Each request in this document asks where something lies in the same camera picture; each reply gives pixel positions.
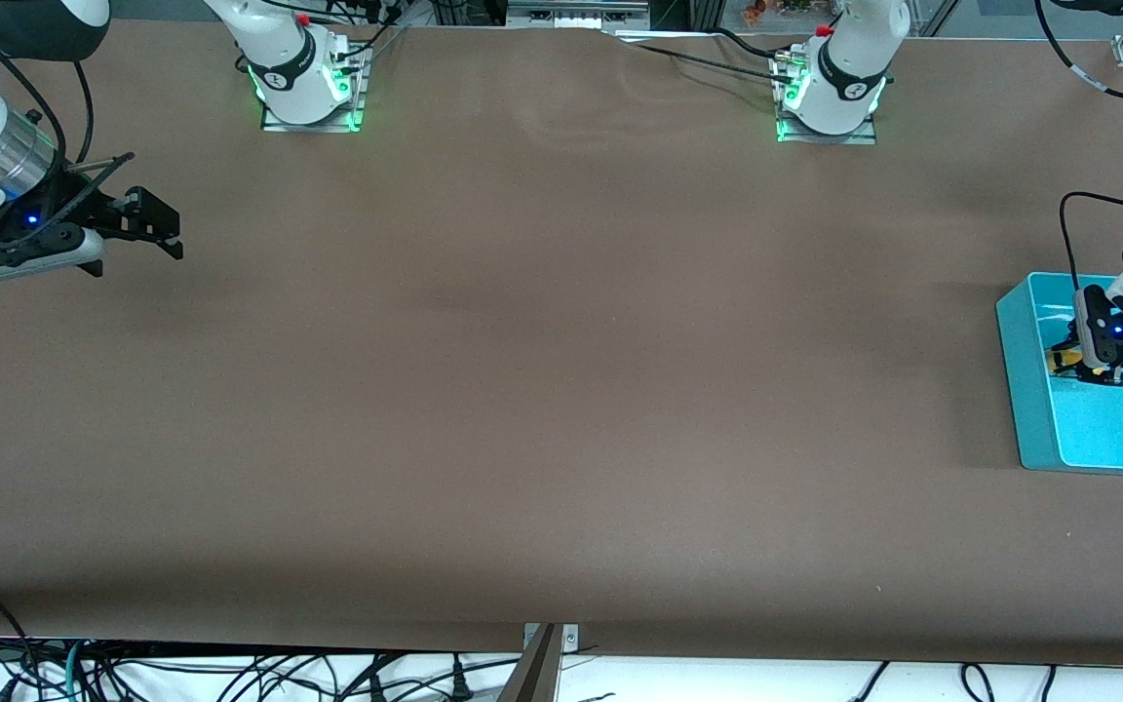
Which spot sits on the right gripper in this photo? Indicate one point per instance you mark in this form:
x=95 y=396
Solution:
x=101 y=212

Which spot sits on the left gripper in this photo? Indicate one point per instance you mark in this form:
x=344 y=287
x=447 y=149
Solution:
x=1098 y=330

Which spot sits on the yellow beetle toy car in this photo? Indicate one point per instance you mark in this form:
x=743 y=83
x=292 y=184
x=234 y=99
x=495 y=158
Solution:
x=1066 y=363

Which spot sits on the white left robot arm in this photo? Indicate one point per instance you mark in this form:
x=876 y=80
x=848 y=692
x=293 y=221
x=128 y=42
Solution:
x=849 y=78

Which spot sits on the teal plastic bin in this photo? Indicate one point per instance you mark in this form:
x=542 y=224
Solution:
x=1098 y=429

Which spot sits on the brown table mat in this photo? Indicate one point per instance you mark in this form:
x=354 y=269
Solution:
x=561 y=439

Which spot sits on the small orange background item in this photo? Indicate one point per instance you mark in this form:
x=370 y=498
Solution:
x=755 y=10

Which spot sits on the grey background device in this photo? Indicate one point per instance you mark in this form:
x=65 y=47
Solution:
x=576 y=12

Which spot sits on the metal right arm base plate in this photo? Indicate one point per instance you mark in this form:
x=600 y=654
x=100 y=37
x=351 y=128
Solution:
x=328 y=126

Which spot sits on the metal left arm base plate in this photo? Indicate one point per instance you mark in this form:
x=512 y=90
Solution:
x=864 y=138

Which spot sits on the aluminium background frame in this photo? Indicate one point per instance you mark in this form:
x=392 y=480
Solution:
x=469 y=12

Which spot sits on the small metal table bracket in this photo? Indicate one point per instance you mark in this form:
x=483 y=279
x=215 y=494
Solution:
x=571 y=639

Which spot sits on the dark slanted post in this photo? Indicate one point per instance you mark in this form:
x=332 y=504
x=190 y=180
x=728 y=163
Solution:
x=534 y=678

